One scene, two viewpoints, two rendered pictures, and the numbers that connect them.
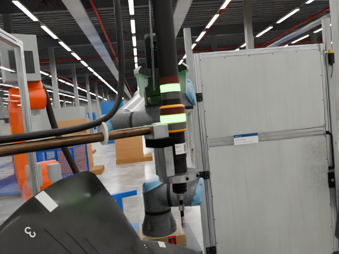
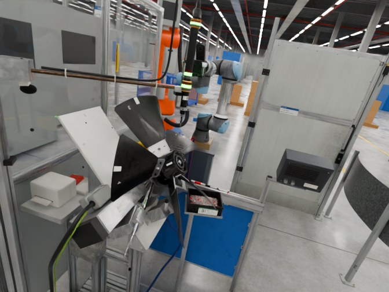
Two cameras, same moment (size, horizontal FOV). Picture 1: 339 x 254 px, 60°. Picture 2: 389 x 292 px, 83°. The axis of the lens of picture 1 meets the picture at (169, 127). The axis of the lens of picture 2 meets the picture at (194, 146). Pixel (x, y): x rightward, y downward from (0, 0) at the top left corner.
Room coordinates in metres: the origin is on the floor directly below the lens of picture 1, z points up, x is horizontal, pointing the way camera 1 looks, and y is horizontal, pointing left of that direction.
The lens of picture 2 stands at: (-0.44, -0.37, 1.67)
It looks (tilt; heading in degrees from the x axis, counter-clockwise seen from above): 22 degrees down; 16
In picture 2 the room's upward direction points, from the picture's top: 10 degrees clockwise
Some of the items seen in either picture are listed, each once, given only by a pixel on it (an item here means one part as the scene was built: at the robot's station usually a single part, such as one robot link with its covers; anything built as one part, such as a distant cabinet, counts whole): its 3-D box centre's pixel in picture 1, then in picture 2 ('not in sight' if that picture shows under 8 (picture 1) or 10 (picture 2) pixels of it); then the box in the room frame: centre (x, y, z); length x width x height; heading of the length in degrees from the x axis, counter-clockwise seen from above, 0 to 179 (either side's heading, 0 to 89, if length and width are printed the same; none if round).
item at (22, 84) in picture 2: not in sight; (28, 87); (0.12, 0.44, 1.47); 0.05 x 0.04 x 0.05; 130
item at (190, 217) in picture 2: not in sight; (183, 252); (0.69, -0.10, 0.40); 0.03 x 0.03 x 0.80; 20
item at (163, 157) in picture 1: (171, 151); (182, 98); (0.50, 0.00, 1.49); 0.09 x 0.07 x 0.10; 130
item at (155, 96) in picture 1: (159, 86); (199, 68); (0.71, 0.02, 1.62); 0.12 x 0.08 x 0.09; 5
